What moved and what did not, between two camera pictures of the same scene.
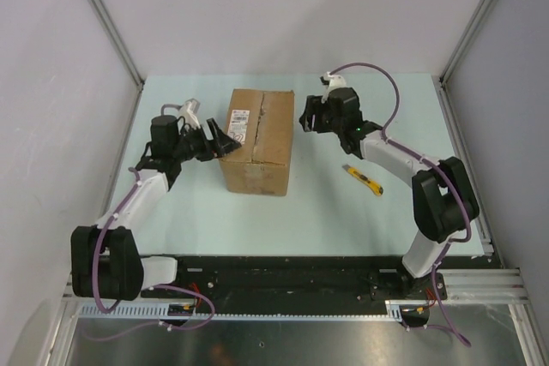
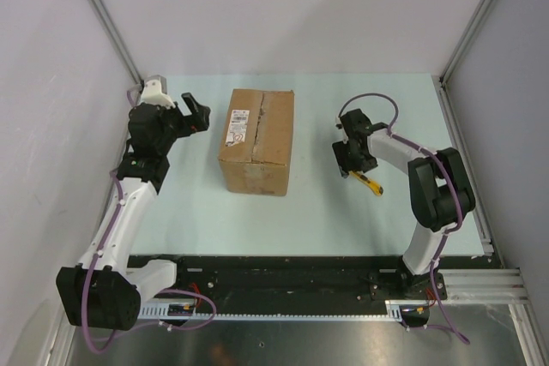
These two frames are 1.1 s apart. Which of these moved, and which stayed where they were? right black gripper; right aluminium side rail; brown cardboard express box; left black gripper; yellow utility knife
Moved: right black gripper; left black gripper
Stayed: right aluminium side rail; yellow utility knife; brown cardboard express box
